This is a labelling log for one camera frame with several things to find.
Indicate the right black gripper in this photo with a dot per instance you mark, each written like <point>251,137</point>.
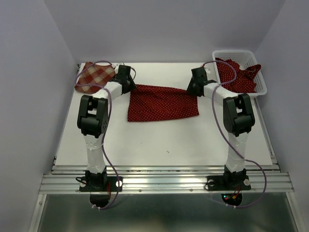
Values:
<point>190,88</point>

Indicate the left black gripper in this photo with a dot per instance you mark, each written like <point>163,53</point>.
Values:
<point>132,84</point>

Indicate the red beige plaid skirt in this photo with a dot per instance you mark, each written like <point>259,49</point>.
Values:
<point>94,77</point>

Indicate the red white polka-dot skirt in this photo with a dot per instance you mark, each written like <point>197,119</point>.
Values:
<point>153,103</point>

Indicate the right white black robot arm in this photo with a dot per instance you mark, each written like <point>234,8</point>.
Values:
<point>238,120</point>

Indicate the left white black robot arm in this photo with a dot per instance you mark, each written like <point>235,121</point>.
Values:
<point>93,120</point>

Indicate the white perforated plastic basket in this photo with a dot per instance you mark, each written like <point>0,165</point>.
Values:
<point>245,59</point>

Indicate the aluminium mounting rail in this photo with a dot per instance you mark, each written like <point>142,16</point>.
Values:
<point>164,179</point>

